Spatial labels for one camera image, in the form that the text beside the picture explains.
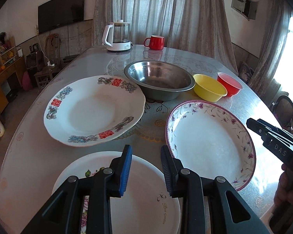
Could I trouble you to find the white plate red characters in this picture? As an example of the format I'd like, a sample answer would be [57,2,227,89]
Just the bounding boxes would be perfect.
[43,75,146,147]

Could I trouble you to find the yellow plastic bowl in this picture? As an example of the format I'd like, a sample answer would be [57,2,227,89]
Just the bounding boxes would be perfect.
[193,74,228,103]

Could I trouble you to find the red ceramic mug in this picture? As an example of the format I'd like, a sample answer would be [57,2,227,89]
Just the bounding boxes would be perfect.
[143,35,164,50]

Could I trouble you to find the stainless steel bowl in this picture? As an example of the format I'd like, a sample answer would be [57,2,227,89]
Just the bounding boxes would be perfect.
[124,61,195,101]

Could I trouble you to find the white plate purple floral rim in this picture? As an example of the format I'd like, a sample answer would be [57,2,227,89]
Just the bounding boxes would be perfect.
[166,100,256,191]

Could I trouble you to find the wooden cabinet with shelves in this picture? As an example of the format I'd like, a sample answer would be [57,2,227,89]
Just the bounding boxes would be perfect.
[0,36,26,113]

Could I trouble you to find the white glass electric kettle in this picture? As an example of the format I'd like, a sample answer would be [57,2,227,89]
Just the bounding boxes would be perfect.
[102,19,132,52]

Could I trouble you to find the white plate rose print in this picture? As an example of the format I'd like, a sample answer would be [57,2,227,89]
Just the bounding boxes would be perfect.
[53,151,180,233]

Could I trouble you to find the red plastic bowl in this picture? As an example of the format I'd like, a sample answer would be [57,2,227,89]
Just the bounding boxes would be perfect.
[217,72,243,97]

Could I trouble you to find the person's right hand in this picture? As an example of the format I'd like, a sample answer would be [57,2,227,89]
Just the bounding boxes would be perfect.
[274,164,293,208]

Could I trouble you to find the dark round-back chair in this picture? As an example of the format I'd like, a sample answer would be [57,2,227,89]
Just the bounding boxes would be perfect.
[270,95,293,132]

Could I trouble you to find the wall electrical panel box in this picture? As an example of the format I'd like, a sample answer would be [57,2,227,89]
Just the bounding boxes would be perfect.
[231,0,258,20]

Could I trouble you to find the wooden chair by wall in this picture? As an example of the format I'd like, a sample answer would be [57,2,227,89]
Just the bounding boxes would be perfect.
[26,33,62,91]

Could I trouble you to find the black wall television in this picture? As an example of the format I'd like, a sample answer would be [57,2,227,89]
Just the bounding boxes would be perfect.
[37,0,85,34]

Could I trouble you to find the beige right window curtain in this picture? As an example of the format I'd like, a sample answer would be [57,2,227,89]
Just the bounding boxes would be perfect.
[248,0,292,97]

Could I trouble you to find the beige centre curtain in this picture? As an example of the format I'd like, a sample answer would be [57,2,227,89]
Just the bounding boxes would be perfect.
[91,0,238,73]

